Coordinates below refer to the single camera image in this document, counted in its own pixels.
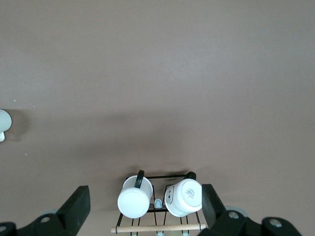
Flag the black wire mug rack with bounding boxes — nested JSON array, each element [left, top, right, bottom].
[[110, 172, 208, 236]]

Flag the white mug with face print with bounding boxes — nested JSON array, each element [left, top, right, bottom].
[[164, 171, 203, 218]]

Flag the grey ribbed mug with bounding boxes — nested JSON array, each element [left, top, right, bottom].
[[0, 109, 12, 143]]

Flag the plain white mug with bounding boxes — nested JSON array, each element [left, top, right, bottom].
[[117, 169, 154, 219]]

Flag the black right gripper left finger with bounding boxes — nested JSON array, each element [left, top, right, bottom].
[[0, 185, 91, 236]]

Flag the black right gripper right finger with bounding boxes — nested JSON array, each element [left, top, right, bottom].
[[196, 183, 302, 236]]

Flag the brown table cover sheet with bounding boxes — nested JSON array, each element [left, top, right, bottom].
[[0, 0, 315, 236]]

